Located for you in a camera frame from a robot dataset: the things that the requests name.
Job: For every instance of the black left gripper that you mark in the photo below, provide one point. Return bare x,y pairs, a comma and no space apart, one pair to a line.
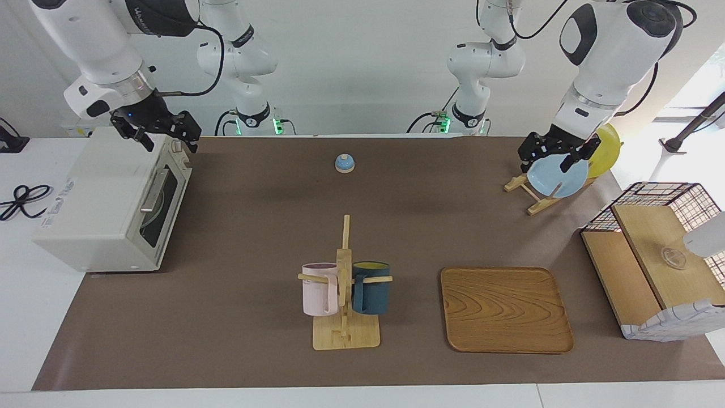
558,144

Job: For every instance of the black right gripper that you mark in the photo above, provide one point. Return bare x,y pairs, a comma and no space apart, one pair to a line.
150,116

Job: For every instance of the oven glass door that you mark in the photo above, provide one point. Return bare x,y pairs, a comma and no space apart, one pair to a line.
170,198

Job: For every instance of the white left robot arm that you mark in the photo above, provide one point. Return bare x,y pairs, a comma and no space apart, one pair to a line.
612,51

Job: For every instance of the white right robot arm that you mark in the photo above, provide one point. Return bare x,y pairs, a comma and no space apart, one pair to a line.
96,39

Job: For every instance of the white toaster oven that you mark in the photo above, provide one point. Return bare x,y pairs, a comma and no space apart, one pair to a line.
96,198

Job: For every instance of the light blue plate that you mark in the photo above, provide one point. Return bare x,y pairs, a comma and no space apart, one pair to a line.
552,178

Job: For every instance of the wooden plate rack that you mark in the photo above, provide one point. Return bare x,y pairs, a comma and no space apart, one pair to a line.
538,205

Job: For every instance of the yellow plate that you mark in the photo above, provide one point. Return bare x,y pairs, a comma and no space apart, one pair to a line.
609,147

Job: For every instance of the white power strip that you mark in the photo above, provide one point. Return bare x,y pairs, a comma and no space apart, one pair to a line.
76,130

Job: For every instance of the brown table mat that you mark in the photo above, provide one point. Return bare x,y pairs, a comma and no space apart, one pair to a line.
255,255

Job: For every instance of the black tripod stand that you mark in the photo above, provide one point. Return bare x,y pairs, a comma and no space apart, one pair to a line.
694,126

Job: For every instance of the wooden tray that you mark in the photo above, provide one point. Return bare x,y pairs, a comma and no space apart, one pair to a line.
504,311

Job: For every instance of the small clear glass cup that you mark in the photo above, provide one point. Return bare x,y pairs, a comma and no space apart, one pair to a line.
673,258

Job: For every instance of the black clamp object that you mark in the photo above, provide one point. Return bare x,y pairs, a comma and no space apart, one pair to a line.
12,141

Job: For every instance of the small blue bell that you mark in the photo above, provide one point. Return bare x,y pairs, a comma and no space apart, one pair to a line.
344,164

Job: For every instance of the wooden box shelf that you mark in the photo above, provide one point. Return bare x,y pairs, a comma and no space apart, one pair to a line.
668,326

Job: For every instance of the pink mug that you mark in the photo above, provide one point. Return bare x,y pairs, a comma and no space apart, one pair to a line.
317,294

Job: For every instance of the dark blue mug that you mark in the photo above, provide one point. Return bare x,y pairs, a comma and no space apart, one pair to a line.
374,297

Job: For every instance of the wooden mug rack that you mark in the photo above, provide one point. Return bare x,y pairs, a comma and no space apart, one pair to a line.
345,334

